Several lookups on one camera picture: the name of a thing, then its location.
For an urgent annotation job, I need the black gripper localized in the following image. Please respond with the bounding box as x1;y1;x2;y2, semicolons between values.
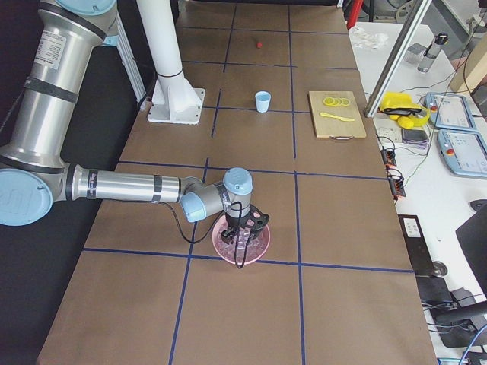
221;205;270;244

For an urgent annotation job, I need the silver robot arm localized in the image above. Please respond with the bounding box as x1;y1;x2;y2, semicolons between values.
1;1;270;245

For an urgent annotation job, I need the pink bowl of ice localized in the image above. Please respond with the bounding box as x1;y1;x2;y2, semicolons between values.
212;217;270;265

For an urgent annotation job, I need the light blue paper cup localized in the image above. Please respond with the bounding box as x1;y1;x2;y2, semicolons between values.
255;90;272;113

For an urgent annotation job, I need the bamboo cutting board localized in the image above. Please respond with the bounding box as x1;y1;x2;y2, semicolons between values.
308;91;367;141

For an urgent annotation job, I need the yellow plastic knife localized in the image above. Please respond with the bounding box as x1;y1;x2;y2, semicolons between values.
320;112;355;122

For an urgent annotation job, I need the yellow cloth bag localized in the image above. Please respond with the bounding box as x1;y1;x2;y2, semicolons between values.
379;92;431;129

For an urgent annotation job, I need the lower teach pendant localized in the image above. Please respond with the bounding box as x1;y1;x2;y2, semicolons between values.
438;129;486;179

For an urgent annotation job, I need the teach pendant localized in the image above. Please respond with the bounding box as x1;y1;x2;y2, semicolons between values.
425;92;477;132
438;129;486;179

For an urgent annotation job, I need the upper teach pendant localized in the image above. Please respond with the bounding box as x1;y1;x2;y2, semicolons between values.
425;92;477;132

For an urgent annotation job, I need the clear water bottle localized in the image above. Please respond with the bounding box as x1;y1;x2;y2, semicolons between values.
417;33;449;73

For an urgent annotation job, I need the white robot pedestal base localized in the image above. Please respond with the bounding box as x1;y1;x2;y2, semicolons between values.
137;0;205;125

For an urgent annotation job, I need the aluminium frame post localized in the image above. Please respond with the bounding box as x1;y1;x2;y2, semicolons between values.
364;0;432;118

